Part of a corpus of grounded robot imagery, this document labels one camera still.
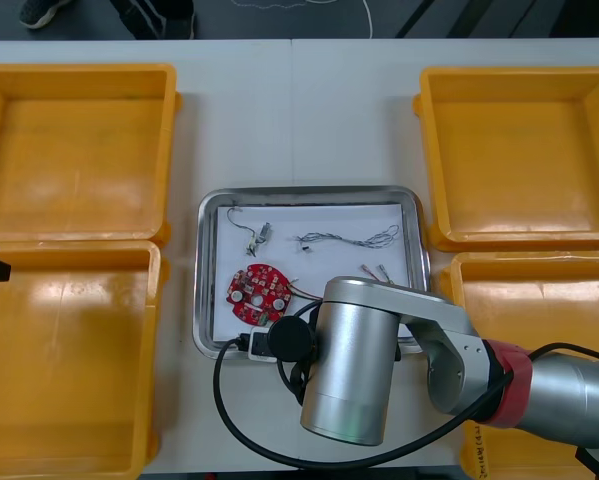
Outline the round red circuit board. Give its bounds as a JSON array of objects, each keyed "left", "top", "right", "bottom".
[{"left": 223, "top": 262, "right": 299, "bottom": 328}]

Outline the steel tray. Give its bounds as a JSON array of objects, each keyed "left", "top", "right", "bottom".
[{"left": 192, "top": 185, "right": 434, "bottom": 361}]

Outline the metal solenoid with cable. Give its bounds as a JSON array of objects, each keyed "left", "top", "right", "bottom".
[{"left": 225, "top": 203, "right": 259, "bottom": 257}]

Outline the thin white cable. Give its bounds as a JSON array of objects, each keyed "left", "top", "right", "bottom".
[{"left": 227, "top": 0, "right": 376, "bottom": 39}]

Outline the yellow-orange plastic bin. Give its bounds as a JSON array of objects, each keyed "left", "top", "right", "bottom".
[
  {"left": 0, "top": 239, "right": 171, "bottom": 477},
  {"left": 0, "top": 62, "right": 183, "bottom": 245},
  {"left": 438, "top": 248, "right": 599, "bottom": 480},
  {"left": 412, "top": 65, "right": 599, "bottom": 252}
]

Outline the twisted grey wire harness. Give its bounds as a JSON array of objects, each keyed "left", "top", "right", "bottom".
[{"left": 292, "top": 223, "right": 401, "bottom": 254}]

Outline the red green-yellow wire harness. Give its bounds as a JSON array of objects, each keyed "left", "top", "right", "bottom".
[{"left": 284, "top": 262, "right": 396, "bottom": 304}]

